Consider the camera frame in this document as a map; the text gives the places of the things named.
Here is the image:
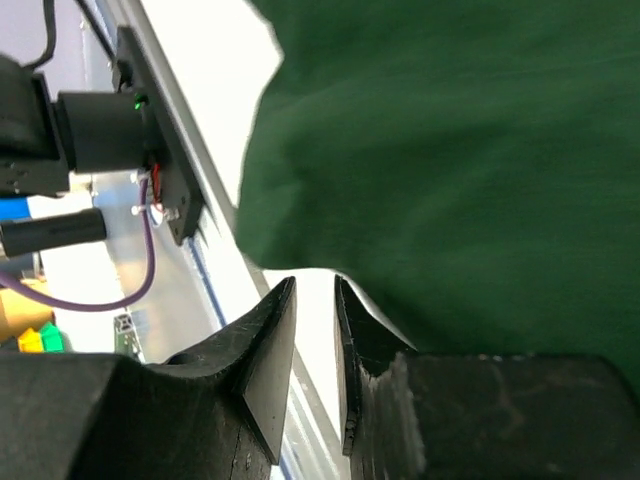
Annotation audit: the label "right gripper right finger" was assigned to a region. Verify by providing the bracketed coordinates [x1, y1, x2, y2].
[334, 277, 639, 479]

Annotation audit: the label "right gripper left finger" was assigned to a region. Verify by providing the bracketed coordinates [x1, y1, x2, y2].
[1, 277, 296, 479]

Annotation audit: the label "white and green t shirt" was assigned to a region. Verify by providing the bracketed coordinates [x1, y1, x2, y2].
[235, 1, 639, 385]

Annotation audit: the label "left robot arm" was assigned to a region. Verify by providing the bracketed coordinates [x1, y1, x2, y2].
[1, 56, 160, 198]

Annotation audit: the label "coloured blocks under table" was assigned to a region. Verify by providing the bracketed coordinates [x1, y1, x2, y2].
[1, 289, 67, 353]

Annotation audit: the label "aluminium frame rail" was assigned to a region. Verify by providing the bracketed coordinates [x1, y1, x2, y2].
[91, 1, 350, 479]

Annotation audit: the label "black cable at base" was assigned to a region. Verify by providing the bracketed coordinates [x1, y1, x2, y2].
[22, 0, 59, 69]

